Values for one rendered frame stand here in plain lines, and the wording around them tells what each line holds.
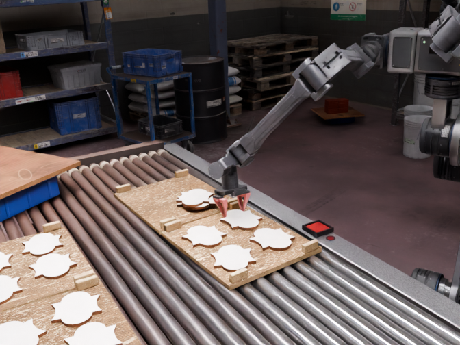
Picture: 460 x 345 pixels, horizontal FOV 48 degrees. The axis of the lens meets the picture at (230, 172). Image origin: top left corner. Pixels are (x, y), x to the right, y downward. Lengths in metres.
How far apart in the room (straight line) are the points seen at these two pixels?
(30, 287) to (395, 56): 1.46
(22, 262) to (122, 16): 5.39
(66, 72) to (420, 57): 4.49
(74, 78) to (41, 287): 4.55
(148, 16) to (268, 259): 5.72
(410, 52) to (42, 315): 1.48
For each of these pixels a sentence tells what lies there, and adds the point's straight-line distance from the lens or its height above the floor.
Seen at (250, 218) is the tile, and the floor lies 0.95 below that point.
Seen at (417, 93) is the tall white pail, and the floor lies 0.40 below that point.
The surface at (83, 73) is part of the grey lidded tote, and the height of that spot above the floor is 0.79.
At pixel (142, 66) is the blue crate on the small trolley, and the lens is 5.14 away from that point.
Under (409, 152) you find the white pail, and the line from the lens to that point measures 5.33.
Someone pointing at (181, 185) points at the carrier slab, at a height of 0.94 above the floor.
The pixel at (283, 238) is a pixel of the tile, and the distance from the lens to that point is 1.67.
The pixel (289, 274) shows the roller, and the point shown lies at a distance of 1.55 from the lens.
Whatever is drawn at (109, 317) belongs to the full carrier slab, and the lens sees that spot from 1.40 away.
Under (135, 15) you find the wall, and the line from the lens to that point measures 6.95.
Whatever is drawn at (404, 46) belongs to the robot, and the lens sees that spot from 2.02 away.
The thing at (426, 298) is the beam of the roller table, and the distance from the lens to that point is 1.50.
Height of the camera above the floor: 1.74
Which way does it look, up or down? 21 degrees down
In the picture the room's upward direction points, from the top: 2 degrees counter-clockwise
